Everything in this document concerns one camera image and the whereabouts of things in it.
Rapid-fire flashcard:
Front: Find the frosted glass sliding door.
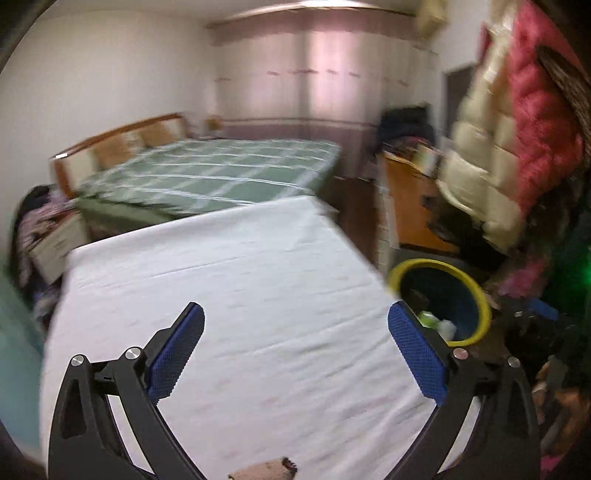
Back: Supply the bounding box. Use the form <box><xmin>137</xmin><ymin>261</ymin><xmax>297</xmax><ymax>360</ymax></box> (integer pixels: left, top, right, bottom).
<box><xmin>0</xmin><ymin>272</ymin><xmax>44</xmax><ymax>457</ymax></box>

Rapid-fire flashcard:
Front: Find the dark jacket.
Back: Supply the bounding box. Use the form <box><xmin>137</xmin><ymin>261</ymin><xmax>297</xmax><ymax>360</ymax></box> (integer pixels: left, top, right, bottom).
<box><xmin>9</xmin><ymin>185</ymin><xmax>63</xmax><ymax>324</ymax></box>

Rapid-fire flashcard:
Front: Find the dark clothes pile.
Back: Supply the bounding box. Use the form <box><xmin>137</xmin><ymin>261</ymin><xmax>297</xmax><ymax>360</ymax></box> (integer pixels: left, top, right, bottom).
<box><xmin>372</xmin><ymin>105</ymin><xmax>437</xmax><ymax>153</ymax></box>

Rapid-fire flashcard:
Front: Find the white dotted tablecloth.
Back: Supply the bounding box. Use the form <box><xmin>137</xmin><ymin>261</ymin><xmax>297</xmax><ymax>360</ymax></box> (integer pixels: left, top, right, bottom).
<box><xmin>39</xmin><ymin>196</ymin><xmax>485</xmax><ymax>480</ymax></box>

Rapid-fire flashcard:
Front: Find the wooden bed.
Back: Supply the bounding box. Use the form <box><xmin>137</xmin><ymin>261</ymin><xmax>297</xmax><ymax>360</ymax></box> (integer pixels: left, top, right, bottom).
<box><xmin>50</xmin><ymin>113</ymin><xmax>342</xmax><ymax>232</ymax></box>

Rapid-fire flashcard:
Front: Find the black television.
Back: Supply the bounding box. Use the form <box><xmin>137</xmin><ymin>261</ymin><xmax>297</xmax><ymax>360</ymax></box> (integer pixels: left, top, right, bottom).
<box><xmin>443</xmin><ymin>62</ymin><xmax>481</xmax><ymax>139</ymax></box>

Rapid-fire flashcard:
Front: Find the brown pillow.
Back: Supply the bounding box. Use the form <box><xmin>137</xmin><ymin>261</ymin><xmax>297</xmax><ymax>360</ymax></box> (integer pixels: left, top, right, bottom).
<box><xmin>139</xmin><ymin>122</ymin><xmax>178</xmax><ymax>148</ymax></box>
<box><xmin>95</xmin><ymin>136</ymin><xmax>129</xmax><ymax>169</ymax></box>

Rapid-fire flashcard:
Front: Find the green plaid blanket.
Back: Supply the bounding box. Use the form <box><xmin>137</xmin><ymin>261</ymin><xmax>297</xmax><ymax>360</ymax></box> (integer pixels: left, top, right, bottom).
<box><xmin>76</xmin><ymin>138</ymin><xmax>342</xmax><ymax>217</ymax></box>

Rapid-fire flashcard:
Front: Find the green white plastic bottle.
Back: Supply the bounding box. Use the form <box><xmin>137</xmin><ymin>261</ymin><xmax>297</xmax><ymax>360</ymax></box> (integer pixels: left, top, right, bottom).
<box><xmin>418</xmin><ymin>311</ymin><xmax>458</xmax><ymax>342</ymax></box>

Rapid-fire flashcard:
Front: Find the green book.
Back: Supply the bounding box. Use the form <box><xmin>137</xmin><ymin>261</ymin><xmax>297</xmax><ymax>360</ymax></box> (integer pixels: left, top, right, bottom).
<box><xmin>418</xmin><ymin>143</ymin><xmax>441</xmax><ymax>176</ymax></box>

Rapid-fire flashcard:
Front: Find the brown fuzzy cloth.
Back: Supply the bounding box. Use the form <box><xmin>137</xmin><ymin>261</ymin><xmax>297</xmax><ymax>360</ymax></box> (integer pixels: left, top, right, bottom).
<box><xmin>228</xmin><ymin>457</ymin><xmax>298</xmax><ymax>480</ymax></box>

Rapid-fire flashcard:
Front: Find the beige air conditioner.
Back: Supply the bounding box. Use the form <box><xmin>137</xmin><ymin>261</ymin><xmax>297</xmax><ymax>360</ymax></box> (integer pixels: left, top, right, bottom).
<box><xmin>416</xmin><ymin>0</ymin><xmax>448</xmax><ymax>38</ymax></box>

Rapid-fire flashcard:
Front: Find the wooden desk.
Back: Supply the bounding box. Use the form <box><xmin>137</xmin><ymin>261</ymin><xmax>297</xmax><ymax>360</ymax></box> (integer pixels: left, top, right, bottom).
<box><xmin>376</xmin><ymin>150</ymin><xmax>462</xmax><ymax>252</ymax></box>

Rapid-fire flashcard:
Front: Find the pink white curtain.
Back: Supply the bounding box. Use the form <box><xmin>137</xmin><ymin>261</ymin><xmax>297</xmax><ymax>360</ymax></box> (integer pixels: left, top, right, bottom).
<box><xmin>208</xmin><ymin>4</ymin><xmax>444</xmax><ymax>181</ymax></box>

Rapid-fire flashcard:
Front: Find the white nightstand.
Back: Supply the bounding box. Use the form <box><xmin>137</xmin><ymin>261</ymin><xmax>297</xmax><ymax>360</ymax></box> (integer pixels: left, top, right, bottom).
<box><xmin>32</xmin><ymin>215</ymin><xmax>90</xmax><ymax>282</ymax></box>

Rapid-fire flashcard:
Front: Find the person's right hand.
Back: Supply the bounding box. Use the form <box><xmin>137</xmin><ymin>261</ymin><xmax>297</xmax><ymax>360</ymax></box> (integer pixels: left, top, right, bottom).
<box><xmin>531</xmin><ymin>362</ymin><xmax>591</xmax><ymax>444</ymax></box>

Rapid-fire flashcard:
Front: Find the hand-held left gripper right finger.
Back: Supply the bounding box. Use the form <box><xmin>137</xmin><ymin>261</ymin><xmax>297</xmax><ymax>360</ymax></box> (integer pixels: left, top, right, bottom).
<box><xmin>388</xmin><ymin>301</ymin><xmax>541</xmax><ymax>480</ymax></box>

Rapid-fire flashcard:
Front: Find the yellow-rimmed trash bin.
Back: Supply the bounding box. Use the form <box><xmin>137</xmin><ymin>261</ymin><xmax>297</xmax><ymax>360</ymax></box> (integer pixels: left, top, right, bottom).
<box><xmin>387</xmin><ymin>258</ymin><xmax>492</xmax><ymax>348</ymax></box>

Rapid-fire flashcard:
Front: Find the cream puffer jacket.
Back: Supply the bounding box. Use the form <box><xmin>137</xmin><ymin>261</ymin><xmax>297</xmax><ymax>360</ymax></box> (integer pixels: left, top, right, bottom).
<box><xmin>436</xmin><ymin>23</ymin><xmax>532</xmax><ymax>252</ymax></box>

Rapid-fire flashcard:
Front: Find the red puffer jacket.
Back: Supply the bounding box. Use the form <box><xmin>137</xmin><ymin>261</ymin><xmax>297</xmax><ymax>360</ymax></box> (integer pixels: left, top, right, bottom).
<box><xmin>505</xmin><ymin>0</ymin><xmax>587</xmax><ymax>213</ymax></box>

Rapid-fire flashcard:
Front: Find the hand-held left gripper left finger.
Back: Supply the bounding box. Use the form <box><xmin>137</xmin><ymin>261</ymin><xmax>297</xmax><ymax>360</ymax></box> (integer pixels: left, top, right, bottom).
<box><xmin>47</xmin><ymin>302</ymin><xmax>206</xmax><ymax>480</ymax></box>

